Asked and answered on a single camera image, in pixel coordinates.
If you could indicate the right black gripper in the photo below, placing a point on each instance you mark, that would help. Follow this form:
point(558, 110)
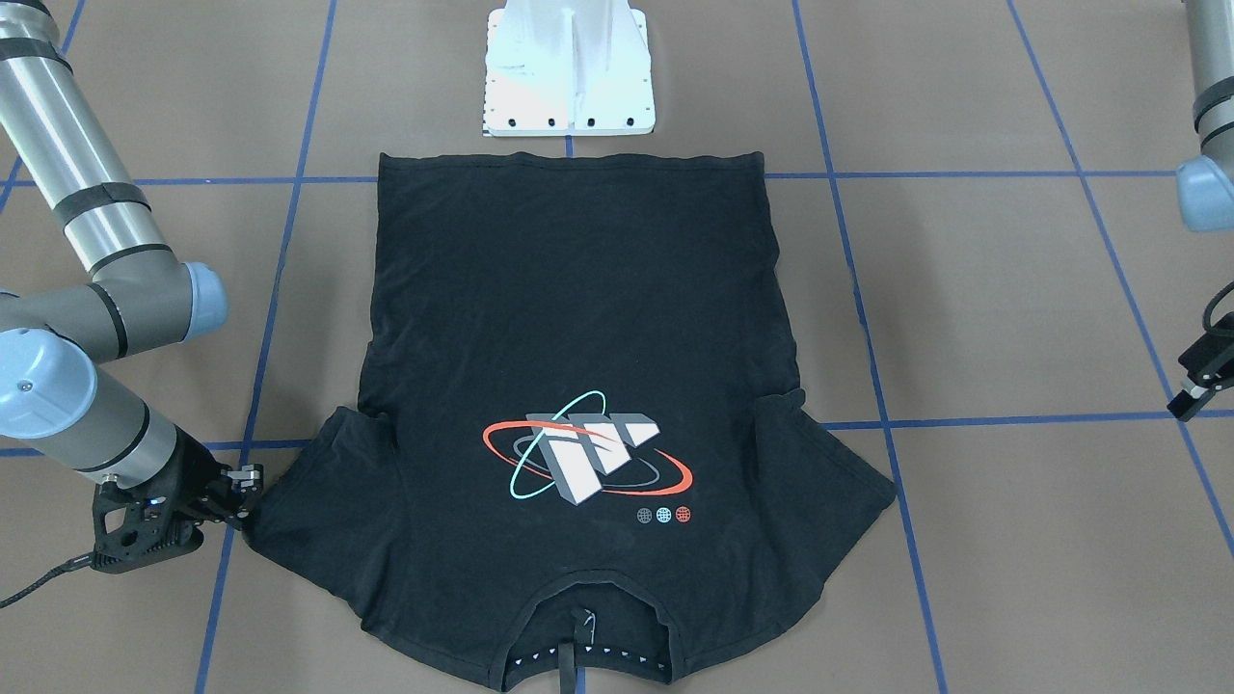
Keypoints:
point(199, 473)

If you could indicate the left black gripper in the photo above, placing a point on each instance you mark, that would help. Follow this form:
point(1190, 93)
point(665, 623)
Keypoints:
point(1217, 355)

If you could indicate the black graphic t-shirt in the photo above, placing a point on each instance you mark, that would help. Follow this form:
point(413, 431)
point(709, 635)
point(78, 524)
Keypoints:
point(580, 439)

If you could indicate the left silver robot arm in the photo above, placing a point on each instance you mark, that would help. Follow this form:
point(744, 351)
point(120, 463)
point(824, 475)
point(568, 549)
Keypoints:
point(1204, 187)

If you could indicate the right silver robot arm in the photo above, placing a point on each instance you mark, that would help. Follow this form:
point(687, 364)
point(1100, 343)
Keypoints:
point(57, 396)

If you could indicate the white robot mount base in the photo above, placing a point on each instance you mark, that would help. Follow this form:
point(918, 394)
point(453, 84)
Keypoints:
point(568, 69)

